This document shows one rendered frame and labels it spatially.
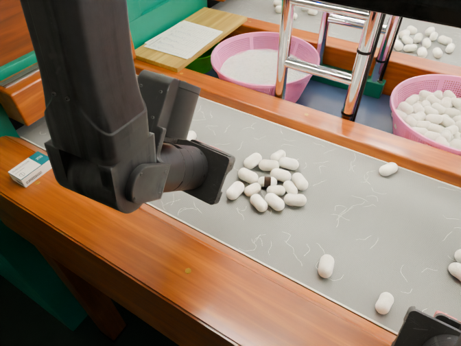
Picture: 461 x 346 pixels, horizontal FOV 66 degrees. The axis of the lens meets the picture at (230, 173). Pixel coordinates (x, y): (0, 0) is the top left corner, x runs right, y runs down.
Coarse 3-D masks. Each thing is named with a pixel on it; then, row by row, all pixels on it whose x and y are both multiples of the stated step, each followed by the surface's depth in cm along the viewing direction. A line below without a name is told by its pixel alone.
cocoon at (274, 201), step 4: (268, 196) 57; (272, 196) 57; (276, 196) 57; (268, 200) 57; (272, 200) 56; (276, 200) 56; (280, 200) 56; (268, 204) 57; (272, 204) 56; (276, 204) 56; (280, 204) 56; (284, 204) 56; (272, 208) 57; (276, 208) 56; (280, 208) 56
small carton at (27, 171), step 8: (40, 152) 62; (32, 160) 60; (40, 160) 60; (48, 160) 60; (16, 168) 59; (24, 168) 59; (32, 168) 59; (40, 168) 60; (48, 168) 61; (16, 176) 58; (24, 176) 58; (32, 176) 59; (24, 184) 58
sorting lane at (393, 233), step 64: (192, 128) 72; (256, 128) 72; (320, 192) 60; (384, 192) 60; (448, 192) 59; (256, 256) 52; (320, 256) 51; (384, 256) 51; (448, 256) 51; (384, 320) 45
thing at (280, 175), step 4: (276, 168) 61; (272, 172) 61; (276, 172) 61; (280, 172) 60; (284, 172) 60; (288, 172) 61; (272, 176) 61; (276, 176) 61; (280, 176) 60; (284, 176) 60; (288, 176) 60; (276, 180) 61; (280, 180) 61; (284, 180) 60; (288, 180) 60
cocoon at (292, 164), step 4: (280, 160) 63; (284, 160) 63; (288, 160) 62; (292, 160) 62; (296, 160) 63; (280, 164) 63; (284, 164) 63; (288, 164) 62; (292, 164) 62; (296, 164) 62; (288, 168) 63; (292, 168) 62; (296, 168) 63
